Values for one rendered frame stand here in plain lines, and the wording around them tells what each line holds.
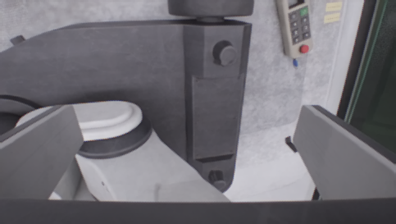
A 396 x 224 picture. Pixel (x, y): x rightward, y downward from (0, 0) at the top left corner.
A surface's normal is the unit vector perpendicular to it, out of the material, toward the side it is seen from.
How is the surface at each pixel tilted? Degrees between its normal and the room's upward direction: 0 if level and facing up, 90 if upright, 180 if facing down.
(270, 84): 0
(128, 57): 0
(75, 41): 0
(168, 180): 90
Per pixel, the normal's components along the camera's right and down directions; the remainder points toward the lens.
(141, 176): 0.00, -0.88
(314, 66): 0.20, 0.47
